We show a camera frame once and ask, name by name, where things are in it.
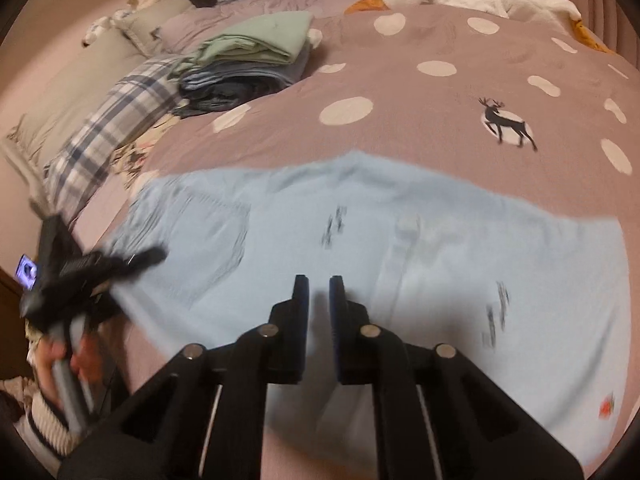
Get pink bed sheet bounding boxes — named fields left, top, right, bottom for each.
left=0, top=0, right=151, bottom=271

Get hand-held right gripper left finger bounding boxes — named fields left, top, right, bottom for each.
left=57, top=275, right=311, bottom=480

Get folded green garment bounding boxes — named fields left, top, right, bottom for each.
left=185, top=11, right=315, bottom=67

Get cartoon print cloth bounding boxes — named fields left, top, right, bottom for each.
left=110, top=112, right=176, bottom=177

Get large grey pillow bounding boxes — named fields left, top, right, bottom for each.
left=10, top=30, right=147, bottom=167

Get folded dark garment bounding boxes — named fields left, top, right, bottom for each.
left=175, top=77, right=296, bottom=118

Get phone with lit screen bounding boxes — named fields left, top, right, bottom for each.
left=15, top=255, right=40, bottom=291

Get lilac duvet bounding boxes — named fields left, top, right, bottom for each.
left=157, top=0, right=381, bottom=53

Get folded blue-grey garment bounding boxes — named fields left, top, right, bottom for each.
left=179, top=52, right=311, bottom=92

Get small white plush toy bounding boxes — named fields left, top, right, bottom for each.
left=82, top=0, right=161, bottom=43

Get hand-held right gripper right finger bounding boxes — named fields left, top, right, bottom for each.
left=328, top=275, right=583, bottom=480

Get mauve polka dot blanket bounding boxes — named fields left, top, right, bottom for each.
left=75, top=2, right=640, bottom=480

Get person's left hand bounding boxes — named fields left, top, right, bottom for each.
left=37, top=332, right=104, bottom=397

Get blue plaid cloth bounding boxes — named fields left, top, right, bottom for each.
left=44, top=55, right=186, bottom=216

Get light blue strawberry print pants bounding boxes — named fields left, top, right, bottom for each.
left=107, top=150, right=628, bottom=461

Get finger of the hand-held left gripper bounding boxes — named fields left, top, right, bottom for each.
left=100, top=246, right=168, bottom=282

